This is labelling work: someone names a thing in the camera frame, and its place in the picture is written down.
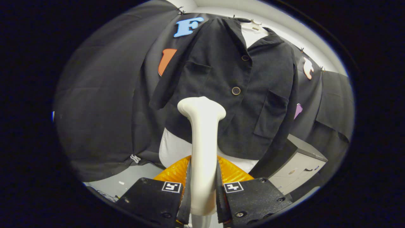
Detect white shirt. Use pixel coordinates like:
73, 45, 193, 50
158, 21, 269, 173

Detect black floor cables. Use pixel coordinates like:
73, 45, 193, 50
95, 189, 119, 203

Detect grey cabinet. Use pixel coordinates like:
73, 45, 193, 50
250, 134, 328, 195

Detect white garment steamer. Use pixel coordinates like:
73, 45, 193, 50
177, 96, 227, 228

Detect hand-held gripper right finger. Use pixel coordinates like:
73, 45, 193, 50
217, 155, 293, 228

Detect black suit jacket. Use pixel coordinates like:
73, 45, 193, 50
149, 17, 299, 160

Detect black backdrop cloth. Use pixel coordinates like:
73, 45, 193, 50
53, 0, 355, 203

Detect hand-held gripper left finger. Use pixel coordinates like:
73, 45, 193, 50
115, 155, 192, 228

